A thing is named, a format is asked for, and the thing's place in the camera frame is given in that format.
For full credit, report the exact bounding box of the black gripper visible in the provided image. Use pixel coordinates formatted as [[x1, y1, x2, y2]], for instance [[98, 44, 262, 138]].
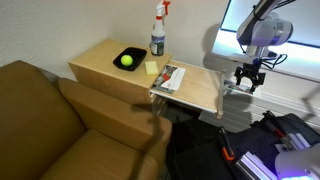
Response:
[[234, 65, 265, 93]]

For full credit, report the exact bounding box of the yellow-green sponge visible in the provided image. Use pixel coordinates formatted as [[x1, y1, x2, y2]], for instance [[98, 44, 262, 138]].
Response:
[[145, 61, 159, 75]]

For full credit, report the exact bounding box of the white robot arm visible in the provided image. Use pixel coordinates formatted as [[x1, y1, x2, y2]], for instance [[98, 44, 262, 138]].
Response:
[[234, 0, 295, 93]]

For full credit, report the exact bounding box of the light wood drawer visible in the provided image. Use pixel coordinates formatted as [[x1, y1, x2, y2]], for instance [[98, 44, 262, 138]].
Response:
[[150, 60, 225, 119]]

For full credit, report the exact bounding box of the light wood cabinet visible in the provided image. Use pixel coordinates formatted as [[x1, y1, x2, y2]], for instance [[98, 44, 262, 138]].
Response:
[[69, 39, 171, 105]]

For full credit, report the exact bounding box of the orange black clamp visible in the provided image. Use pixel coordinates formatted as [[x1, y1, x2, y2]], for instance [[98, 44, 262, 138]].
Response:
[[218, 127, 235, 161]]

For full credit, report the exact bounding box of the white red brochure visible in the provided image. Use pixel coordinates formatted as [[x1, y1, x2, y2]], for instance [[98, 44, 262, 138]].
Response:
[[152, 64, 186, 94]]

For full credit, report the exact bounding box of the white spray bottle red trigger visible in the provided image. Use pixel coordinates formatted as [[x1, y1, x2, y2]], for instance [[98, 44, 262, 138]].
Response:
[[150, 0, 171, 56]]

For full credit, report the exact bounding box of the yellow tennis ball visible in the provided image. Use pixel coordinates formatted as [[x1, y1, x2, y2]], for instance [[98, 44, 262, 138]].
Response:
[[120, 55, 133, 66]]

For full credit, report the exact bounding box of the brown leather armchair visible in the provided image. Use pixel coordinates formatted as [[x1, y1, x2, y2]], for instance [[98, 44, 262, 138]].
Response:
[[0, 61, 172, 180]]

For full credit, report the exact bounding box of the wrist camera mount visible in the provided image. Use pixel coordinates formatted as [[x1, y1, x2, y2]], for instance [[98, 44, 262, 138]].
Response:
[[229, 52, 288, 70]]

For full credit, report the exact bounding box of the white wall heater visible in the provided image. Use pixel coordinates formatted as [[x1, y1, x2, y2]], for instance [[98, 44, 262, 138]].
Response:
[[199, 80, 320, 132]]

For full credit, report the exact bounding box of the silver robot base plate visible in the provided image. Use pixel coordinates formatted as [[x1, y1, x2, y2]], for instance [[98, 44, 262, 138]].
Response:
[[235, 133, 320, 180]]

